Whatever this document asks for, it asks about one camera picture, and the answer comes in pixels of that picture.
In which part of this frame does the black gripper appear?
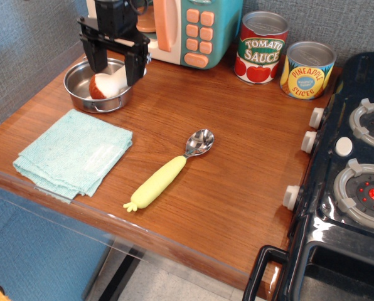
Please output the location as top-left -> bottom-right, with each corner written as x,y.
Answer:
77,1 -> 151,87

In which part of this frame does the brown white plush mushroom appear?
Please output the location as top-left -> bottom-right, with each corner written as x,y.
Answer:
88,66 -> 130,100

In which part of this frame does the small steel pot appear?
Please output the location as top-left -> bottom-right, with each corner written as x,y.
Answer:
63,56 -> 133,114

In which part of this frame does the light blue folded cloth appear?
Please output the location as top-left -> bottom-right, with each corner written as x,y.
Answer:
13,109 -> 133,204

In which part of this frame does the tomato sauce can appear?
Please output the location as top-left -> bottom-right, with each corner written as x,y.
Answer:
234,11 -> 289,84

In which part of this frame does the pineapple slices can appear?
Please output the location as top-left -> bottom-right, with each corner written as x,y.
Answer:
280,41 -> 336,100

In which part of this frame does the black toy stove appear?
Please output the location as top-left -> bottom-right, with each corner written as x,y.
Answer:
243,52 -> 374,300

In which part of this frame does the spoon with yellow handle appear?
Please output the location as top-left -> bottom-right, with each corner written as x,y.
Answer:
122,129 -> 215,213

